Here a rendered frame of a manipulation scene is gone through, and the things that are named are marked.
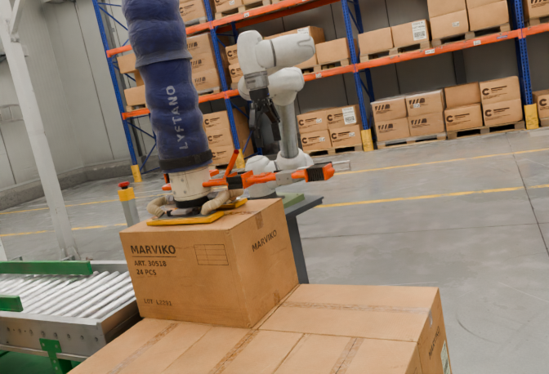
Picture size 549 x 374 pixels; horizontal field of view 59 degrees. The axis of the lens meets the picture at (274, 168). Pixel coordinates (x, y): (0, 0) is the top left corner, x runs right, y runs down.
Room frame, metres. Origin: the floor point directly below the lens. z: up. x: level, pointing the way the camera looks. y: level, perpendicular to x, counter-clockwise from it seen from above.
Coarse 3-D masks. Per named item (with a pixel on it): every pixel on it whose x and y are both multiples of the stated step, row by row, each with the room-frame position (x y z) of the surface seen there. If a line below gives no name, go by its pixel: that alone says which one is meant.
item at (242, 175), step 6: (234, 174) 1.97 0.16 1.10; (240, 174) 1.97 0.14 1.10; (246, 174) 1.90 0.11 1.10; (252, 174) 1.94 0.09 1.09; (228, 180) 1.90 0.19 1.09; (234, 180) 1.89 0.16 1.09; (240, 180) 1.88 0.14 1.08; (228, 186) 1.90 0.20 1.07; (234, 186) 1.89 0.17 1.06; (240, 186) 1.88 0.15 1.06; (246, 186) 1.89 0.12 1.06
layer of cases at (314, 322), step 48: (336, 288) 1.93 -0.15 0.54; (384, 288) 1.84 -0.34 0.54; (432, 288) 1.75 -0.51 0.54; (144, 336) 1.84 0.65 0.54; (192, 336) 1.76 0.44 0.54; (240, 336) 1.68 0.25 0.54; (288, 336) 1.61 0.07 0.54; (336, 336) 1.54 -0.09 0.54; (384, 336) 1.48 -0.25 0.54; (432, 336) 1.58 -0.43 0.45
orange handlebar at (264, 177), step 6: (330, 168) 1.73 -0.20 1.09; (210, 174) 2.23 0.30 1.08; (216, 174) 2.28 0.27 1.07; (258, 174) 1.88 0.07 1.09; (264, 174) 1.86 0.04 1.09; (270, 174) 1.88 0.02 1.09; (294, 174) 1.78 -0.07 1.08; (300, 174) 1.77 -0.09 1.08; (330, 174) 1.72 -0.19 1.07; (210, 180) 2.02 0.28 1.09; (216, 180) 1.96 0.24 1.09; (222, 180) 1.94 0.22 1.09; (246, 180) 1.88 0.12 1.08; (252, 180) 1.87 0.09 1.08; (258, 180) 1.86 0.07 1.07; (264, 180) 1.85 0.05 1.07; (270, 180) 1.84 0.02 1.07; (168, 186) 2.08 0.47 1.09; (204, 186) 1.99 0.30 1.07; (210, 186) 1.98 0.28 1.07
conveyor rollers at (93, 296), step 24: (0, 288) 2.95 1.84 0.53; (24, 288) 2.81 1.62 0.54; (48, 288) 2.75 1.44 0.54; (72, 288) 2.67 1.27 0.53; (96, 288) 2.53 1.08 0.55; (120, 288) 2.52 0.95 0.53; (24, 312) 2.42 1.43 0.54; (48, 312) 2.34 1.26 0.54; (72, 312) 2.26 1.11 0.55; (96, 312) 2.19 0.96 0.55
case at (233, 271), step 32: (192, 224) 1.91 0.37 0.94; (224, 224) 1.81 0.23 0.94; (256, 224) 1.87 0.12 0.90; (128, 256) 2.03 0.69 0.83; (160, 256) 1.93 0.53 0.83; (192, 256) 1.84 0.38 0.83; (224, 256) 1.75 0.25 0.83; (256, 256) 1.83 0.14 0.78; (288, 256) 2.03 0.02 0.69; (160, 288) 1.95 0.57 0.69; (192, 288) 1.86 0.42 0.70; (224, 288) 1.77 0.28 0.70; (256, 288) 1.79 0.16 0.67; (288, 288) 1.98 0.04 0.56; (192, 320) 1.88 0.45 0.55; (224, 320) 1.79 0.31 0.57; (256, 320) 1.75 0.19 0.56
